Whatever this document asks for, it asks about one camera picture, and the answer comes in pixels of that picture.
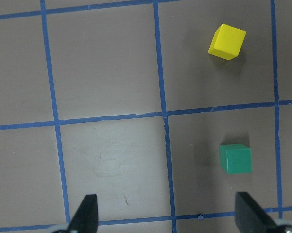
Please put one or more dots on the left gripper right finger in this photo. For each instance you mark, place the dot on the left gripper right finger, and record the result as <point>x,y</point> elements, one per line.
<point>250,217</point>

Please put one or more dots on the yellow block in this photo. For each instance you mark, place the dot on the yellow block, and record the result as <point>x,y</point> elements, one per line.
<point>227,42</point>

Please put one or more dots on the green block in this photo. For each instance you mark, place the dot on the green block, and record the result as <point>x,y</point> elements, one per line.
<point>235,158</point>

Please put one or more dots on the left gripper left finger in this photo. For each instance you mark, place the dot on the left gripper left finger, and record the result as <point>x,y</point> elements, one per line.
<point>85,219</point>

